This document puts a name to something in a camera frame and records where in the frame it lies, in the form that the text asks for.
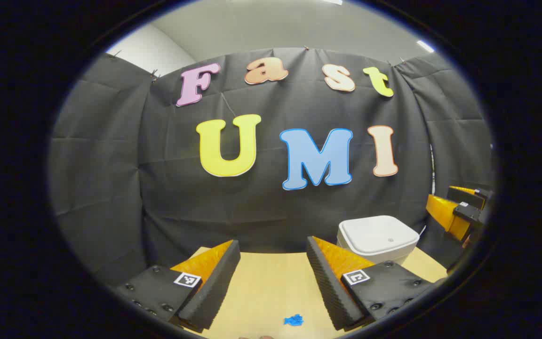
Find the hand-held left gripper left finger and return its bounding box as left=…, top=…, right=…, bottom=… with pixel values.
left=113, top=239, right=242, bottom=334

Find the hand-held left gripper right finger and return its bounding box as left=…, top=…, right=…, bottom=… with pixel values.
left=306, top=236, right=436, bottom=331

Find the white desktop garbage bin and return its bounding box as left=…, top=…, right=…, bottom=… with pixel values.
left=336, top=215, right=420, bottom=265

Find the wooden desktop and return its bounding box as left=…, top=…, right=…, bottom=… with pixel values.
left=184, top=246, right=449, bottom=339

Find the black backdrop cloth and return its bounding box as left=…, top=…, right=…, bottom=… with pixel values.
left=48, top=46, right=495, bottom=288

